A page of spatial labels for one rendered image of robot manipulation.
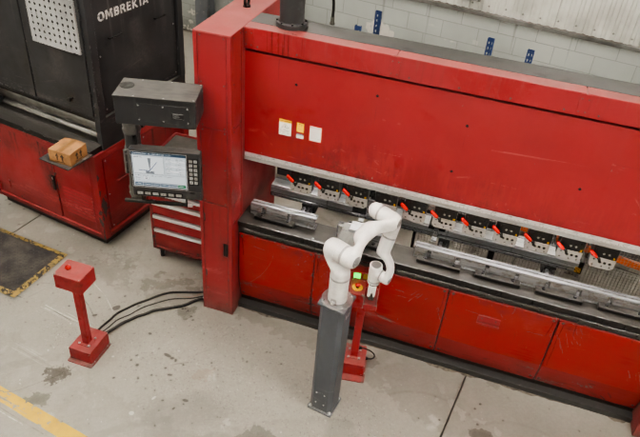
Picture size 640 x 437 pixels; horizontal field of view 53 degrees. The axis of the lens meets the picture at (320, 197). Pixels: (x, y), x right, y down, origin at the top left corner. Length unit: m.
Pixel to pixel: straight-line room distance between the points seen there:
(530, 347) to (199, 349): 2.37
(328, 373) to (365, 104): 1.74
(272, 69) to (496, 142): 1.44
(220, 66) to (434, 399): 2.73
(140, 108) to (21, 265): 2.33
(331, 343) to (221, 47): 1.92
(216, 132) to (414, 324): 1.96
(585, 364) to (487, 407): 0.74
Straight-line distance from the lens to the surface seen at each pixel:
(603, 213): 4.18
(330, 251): 3.66
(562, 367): 4.87
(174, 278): 5.53
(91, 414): 4.73
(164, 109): 3.98
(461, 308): 4.59
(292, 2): 3.97
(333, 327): 3.97
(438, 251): 4.46
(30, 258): 5.94
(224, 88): 4.04
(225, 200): 4.48
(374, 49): 3.84
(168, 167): 4.16
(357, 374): 4.83
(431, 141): 4.00
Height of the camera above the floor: 3.73
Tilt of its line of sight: 35 degrees down
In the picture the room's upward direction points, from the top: 5 degrees clockwise
